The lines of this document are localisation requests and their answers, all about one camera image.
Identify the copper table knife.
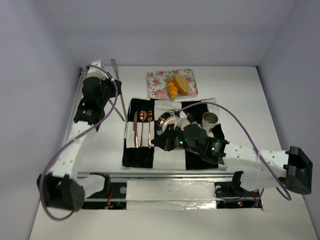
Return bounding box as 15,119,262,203
133,111,138,148

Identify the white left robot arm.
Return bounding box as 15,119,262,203
36,76,122,215

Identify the white steel cup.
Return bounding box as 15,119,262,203
201,112,219,133

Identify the white foil covered block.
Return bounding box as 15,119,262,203
125,179,217,211

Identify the copper spoon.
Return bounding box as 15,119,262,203
139,110,147,148

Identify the aluminium frame rail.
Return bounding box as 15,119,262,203
53,66,88,179

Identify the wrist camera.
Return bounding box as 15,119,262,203
86,59,104,80
173,110,188,129

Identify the dark rimmed beige plate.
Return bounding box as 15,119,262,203
154,109,198,137

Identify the copper fork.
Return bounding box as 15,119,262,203
147,110,153,149

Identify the floral rectangular tray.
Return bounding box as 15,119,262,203
146,68,198,100

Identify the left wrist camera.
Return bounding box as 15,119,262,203
86,59,104,80

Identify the black white checkered cloth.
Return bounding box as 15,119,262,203
122,98,227,171

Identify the yellow bread slice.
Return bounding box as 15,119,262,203
172,75,189,95

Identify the orange striped croissant bread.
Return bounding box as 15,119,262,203
166,80,179,100

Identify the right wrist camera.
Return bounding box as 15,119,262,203
173,110,188,129

